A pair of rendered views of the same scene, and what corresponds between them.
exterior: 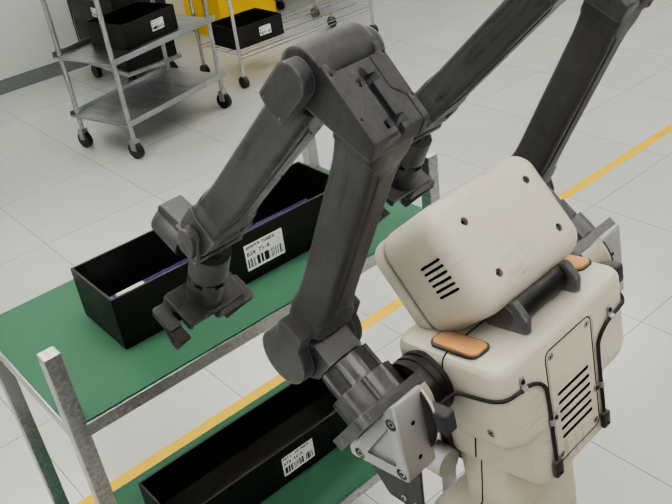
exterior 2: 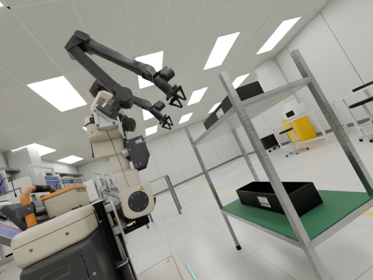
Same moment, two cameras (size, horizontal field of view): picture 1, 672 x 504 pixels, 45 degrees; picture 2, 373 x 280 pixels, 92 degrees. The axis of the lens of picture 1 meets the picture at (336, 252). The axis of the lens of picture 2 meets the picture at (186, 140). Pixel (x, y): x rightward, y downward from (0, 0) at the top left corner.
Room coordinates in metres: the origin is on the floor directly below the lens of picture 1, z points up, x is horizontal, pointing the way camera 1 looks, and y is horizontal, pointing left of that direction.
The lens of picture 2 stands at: (1.62, -1.02, 0.79)
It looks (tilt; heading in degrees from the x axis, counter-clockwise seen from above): 8 degrees up; 112
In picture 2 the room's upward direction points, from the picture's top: 24 degrees counter-clockwise
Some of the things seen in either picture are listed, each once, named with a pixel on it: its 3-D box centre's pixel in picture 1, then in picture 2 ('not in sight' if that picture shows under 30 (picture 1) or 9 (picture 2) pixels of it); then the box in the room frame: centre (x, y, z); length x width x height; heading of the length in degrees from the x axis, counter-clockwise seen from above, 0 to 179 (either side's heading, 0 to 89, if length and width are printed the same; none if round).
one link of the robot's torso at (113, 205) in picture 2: not in sight; (134, 209); (0.79, -0.18, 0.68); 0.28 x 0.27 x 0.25; 130
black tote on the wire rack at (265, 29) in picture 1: (246, 28); not in sight; (5.57, 0.39, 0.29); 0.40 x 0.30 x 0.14; 127
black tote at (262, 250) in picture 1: (221, 245); (228, 113); (1.47, 0.23, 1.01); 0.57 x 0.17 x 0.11; 127
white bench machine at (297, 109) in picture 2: not in sight; (293, 109); (2.53, 4.61, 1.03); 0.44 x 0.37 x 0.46; 133
